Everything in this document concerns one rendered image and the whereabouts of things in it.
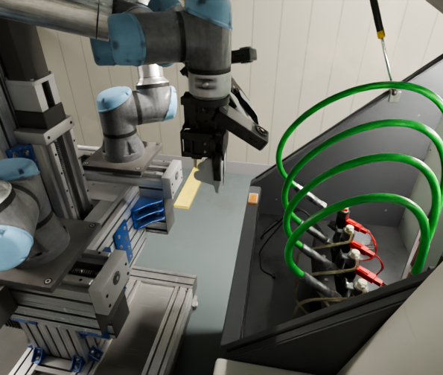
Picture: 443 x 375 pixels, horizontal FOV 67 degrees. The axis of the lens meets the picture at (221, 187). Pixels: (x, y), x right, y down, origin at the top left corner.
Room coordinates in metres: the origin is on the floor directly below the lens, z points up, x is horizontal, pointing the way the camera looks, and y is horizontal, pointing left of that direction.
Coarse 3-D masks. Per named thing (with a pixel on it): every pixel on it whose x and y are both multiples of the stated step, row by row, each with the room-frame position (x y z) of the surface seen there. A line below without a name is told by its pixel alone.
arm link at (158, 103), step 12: (132, 0) 1.18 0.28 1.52; (144, 0) 1.19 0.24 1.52; (144, 72) 1.13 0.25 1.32; (156, 72) 1.14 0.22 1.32; (144, 84) 1.11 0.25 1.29; (156, 84) 1.11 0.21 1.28; (168, 84) 1.15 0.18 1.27; (144, 96) 1.10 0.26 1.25; (156, 96) 1.10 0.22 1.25; (168, 96) 1.12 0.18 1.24; (144, 108) 1.07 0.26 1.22; (156, 108) 1.09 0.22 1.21; (168, 108) 1.10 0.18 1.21; (144, 120) 1.07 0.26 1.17; (156, 120) 1.10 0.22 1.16
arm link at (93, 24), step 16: (0, 0) 0.59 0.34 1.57; (16, 0) 0.60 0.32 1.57; (32, 0) 0.60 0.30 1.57; (48, 0) 0.61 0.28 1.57; (64, 0) 0.62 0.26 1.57; (80, 0) 0.63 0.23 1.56; (96, 0) 0.64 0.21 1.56; (112, 0) 0.66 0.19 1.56; (0, 16) 0.61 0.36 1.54; (16, 16) 0.60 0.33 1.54; (32, 16) 0.61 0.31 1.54; (48, 16) 0.61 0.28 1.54; (64, 16) 0.61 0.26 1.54; (80, 16) 0.62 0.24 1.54; (96, 16) 0.63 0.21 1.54; (80, 32) 0.63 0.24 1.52; (96, 32) 0.63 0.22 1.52
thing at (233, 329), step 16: (256, 192) 0.96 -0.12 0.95; (256, 208) 0.87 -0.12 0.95; (256, 224) 0.79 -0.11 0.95; (240, 240) 0.71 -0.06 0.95; (240, 256) 0.65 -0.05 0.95; (240, 272) 0.59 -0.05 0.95; (240, 288) 0.54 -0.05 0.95; (240, 304) 0.50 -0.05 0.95; (240, 320) 0.45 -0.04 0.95; (224, 336) 0.42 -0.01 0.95; (240, 336) 0.42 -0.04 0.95
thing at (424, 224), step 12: (336, 204) 0.43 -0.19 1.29; (348, 204) 0.42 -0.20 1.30; (360, 204) 0.42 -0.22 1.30; (408, 204) 0.41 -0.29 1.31; (312, 216) 0.44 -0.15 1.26; (324, 216) 0.43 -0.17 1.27; (420, 216) 0.40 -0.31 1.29; (300, 228) 0.44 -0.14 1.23; (420, 228) 0.41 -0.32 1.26; (288, 240) 0.44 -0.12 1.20; (420, 240) 0.41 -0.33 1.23; (288, 252) 0.44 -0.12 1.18; (420, 252) 0.40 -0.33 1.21; (288, 264) 0.44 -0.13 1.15; (420, 264) 0.40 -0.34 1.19; (300, 276) 0.43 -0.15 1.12; (312, 276) 0.44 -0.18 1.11; (408, 276) 0.41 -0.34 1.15; (324, 288) 0.43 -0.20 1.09
